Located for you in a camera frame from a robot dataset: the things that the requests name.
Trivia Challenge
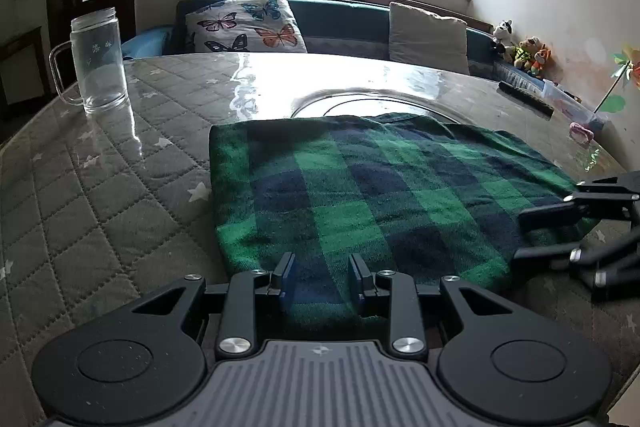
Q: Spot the orange plush toy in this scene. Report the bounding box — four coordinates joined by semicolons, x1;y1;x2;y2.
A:
527;44;552;80

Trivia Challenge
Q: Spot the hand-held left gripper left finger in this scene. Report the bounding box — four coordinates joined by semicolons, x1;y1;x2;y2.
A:
130;251;297;359

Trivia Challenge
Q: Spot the blue sofa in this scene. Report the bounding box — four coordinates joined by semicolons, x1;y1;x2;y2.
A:
121;0;551;84

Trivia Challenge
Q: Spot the yellow green plush toy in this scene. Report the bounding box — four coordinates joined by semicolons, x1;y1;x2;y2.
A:
512;37;542;70

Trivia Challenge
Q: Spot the clear glass mug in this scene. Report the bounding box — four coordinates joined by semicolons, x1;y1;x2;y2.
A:
48;7;132;114

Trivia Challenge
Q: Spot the black remote control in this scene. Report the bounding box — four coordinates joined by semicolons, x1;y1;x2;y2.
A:
498;80;555;118

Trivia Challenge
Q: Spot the colourful pinwheel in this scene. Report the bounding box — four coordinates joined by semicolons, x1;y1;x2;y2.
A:
592;49;640;116

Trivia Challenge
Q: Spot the green plaid shirt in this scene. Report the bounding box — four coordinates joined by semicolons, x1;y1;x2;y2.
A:
208;112;597;341

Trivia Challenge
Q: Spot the black and white plush toy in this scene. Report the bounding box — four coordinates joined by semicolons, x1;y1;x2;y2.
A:
492;19;516;58

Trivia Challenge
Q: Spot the beige pillow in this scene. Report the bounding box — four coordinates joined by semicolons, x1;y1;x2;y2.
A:
388;2;471;75

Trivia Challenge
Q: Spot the glass turntable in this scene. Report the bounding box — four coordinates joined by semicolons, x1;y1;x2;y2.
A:
290;87;469;126

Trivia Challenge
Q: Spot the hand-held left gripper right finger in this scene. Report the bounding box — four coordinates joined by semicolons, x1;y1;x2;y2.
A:
348;252;522;361

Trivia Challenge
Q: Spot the butterfly print pillow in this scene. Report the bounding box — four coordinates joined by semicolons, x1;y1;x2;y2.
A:
185;0;308;54

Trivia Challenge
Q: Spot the dark wooden chair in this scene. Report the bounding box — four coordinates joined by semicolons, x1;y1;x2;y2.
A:
0;26;52;110

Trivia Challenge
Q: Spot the clear plastic storage box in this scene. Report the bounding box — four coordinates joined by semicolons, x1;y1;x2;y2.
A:
542;79;609;128

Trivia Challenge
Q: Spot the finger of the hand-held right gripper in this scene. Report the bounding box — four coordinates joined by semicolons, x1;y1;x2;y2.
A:
512;241;640;304
517;176;632;234

